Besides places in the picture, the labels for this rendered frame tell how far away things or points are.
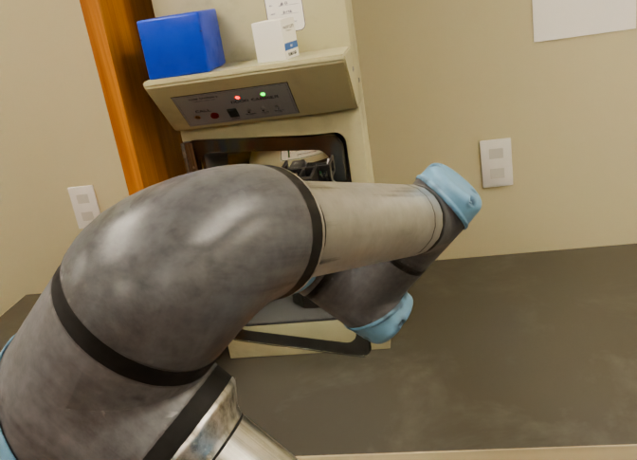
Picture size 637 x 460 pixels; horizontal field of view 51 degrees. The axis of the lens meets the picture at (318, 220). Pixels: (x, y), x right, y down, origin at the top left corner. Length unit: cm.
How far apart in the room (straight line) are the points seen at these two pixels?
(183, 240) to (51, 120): 145
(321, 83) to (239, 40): 18
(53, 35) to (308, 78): 87
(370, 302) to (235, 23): 58
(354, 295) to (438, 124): 89
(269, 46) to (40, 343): 73
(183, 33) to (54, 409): 74
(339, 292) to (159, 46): 52
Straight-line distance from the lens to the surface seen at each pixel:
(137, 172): 117
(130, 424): 43
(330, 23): 113
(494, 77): 158
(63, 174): 184
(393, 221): 58
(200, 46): 107
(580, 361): 126
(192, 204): 40
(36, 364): 44
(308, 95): 109
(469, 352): 128
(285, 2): 114
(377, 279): 75
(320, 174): 92
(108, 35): 115
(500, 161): 162
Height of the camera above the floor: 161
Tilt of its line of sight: 19 degrees down
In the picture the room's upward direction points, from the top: 9 degrees counter-clockwise
